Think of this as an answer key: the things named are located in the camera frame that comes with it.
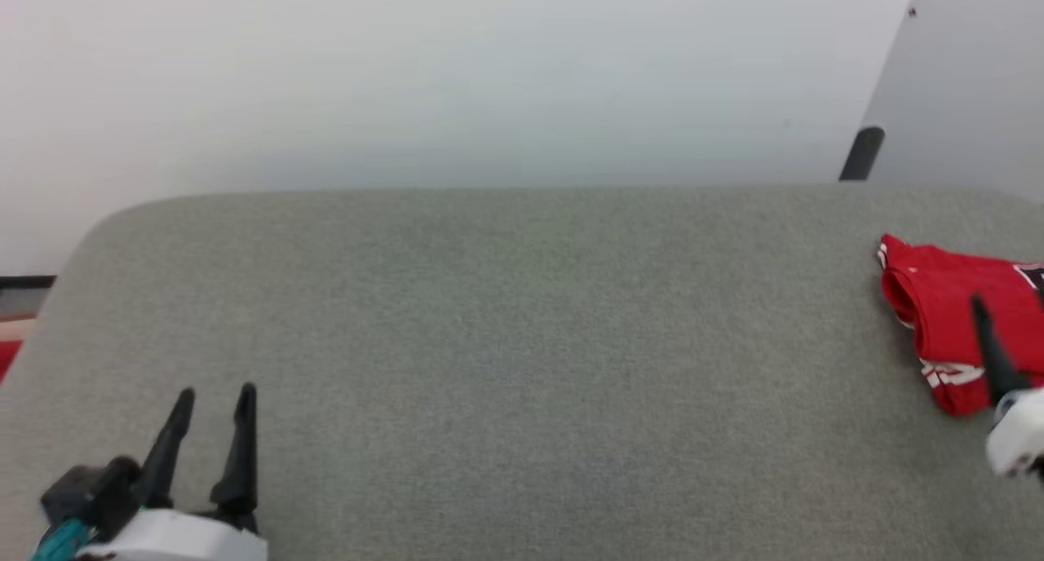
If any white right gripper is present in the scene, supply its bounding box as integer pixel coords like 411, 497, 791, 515
969, 294, 1044, 477

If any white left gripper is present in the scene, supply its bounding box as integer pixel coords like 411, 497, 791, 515
77, 383, 268, 561

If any red and white basketball jersey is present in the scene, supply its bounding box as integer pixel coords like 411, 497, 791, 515
877, 233, 1044, 417

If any black pole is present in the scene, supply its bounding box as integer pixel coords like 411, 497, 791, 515
838, 126, 886, 182

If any light grey panel board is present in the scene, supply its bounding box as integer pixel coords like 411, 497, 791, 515
860, 0, 1044, 200

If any grey fabric sofa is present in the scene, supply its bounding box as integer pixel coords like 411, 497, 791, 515
0, 182, 1044, 561

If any teal cable connector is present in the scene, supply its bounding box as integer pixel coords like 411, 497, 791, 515
31, 519, 91, 561

